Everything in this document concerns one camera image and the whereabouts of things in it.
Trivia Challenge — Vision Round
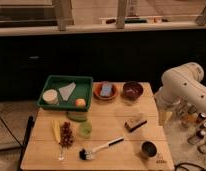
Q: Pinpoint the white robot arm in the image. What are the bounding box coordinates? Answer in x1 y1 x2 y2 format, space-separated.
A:
154 62 206 126

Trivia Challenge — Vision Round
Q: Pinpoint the green plastic cup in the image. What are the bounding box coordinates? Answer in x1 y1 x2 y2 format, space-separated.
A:
78 122 92 138

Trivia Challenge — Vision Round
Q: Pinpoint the metal cup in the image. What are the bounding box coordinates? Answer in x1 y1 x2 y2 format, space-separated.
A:
141 141 157 158

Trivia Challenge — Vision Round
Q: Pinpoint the blue sponge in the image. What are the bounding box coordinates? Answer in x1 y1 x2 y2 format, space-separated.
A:
100 83 112 97

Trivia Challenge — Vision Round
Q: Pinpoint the orange plate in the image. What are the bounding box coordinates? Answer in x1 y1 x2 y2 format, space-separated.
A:
94 82 118 100

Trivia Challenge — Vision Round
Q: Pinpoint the green plastic tray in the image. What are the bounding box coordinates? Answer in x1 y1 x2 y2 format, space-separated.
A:
37 75 93 112

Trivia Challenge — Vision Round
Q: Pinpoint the orange fruit toy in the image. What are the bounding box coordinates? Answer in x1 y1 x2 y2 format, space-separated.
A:
75 98 86 107

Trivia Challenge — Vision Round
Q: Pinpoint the dark red bowl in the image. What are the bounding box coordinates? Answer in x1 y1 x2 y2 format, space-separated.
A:
123 81 143 100

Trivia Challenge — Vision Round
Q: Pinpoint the grey triangular cloth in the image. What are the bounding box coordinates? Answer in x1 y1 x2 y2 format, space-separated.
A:
59 82 76 101

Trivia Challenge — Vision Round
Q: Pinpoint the green round lid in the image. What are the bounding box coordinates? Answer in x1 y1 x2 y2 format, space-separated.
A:
67 111 87 122

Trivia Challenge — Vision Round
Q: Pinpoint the white round container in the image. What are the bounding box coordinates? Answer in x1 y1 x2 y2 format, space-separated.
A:
42 89 58 105

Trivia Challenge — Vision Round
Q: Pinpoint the red grapes toy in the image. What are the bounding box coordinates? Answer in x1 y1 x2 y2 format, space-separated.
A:
60 122 74 148

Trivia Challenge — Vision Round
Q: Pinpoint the black table leg bar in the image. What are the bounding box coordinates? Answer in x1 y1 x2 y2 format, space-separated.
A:
17 116 35 171

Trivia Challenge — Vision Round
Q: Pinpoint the black cable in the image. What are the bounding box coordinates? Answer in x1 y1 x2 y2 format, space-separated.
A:
173 161 206 171

